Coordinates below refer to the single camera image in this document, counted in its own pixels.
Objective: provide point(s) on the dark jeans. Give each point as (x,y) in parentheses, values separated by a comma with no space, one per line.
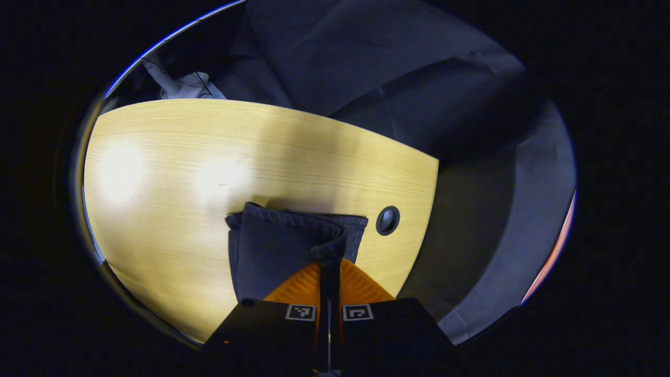
(272,251)

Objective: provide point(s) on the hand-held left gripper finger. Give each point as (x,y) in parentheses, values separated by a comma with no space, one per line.
(335,298)
(324,298)

